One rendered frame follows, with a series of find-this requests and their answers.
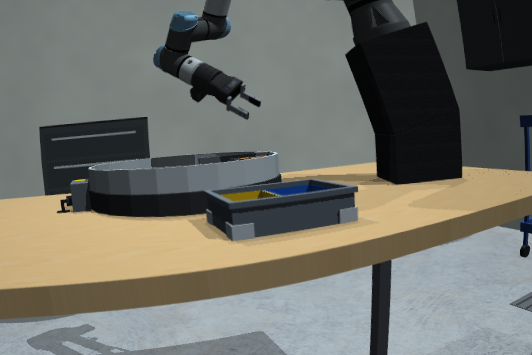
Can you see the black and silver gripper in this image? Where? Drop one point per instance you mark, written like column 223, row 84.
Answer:
column 212, row 81

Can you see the dark grey two-compartment bin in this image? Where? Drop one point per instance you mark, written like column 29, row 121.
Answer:
column 268, row 209

